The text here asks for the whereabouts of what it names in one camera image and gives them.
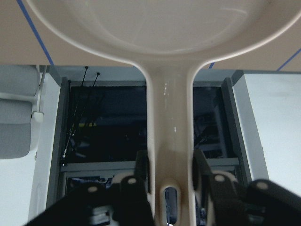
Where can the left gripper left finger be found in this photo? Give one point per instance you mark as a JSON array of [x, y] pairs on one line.
[[124, 203]]

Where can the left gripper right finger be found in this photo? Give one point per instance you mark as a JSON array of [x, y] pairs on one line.
[[228, 203]]

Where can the beige plastic dustpan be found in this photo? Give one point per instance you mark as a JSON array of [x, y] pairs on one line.
[[169, 41]]

